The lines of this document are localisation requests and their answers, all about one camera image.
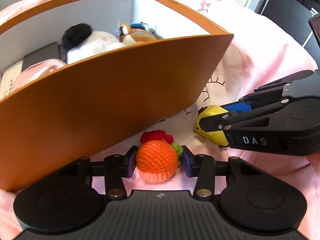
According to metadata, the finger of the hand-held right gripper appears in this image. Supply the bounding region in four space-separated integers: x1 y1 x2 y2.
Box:
199 98 291 132
222 70 314 112

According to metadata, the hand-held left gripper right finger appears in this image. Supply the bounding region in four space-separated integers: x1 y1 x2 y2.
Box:
180 145 260 199

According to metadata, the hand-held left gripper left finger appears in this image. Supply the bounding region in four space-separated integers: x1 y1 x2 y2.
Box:
64 145 138 199

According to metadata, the yellow tape measure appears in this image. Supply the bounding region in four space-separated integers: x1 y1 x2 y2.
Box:
195 104 229 147

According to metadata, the orange crochet ball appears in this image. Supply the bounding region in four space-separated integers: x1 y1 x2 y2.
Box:
135 130 184 183

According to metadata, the orange cardboard box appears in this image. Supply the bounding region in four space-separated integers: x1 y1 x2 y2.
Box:
0 0 234 192

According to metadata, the brown bear plush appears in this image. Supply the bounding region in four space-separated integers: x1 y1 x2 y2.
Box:
119 23 164 46

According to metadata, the white pink striped plush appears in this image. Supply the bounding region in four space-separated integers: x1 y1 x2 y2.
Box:
61 23 125 64

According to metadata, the pink zip pouch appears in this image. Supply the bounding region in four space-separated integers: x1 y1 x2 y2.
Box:
11 58 68 92

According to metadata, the dark grey small box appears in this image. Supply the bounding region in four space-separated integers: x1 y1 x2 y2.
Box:
22 42 67 74

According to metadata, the white glasses case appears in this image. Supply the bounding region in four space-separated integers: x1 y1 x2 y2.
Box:
0 60 25 100

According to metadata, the pink printed blanket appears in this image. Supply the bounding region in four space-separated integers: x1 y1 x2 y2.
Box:
0 0 320 240

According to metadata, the dark wardrobe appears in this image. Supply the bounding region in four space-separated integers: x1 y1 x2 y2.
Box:
260 0 320 68

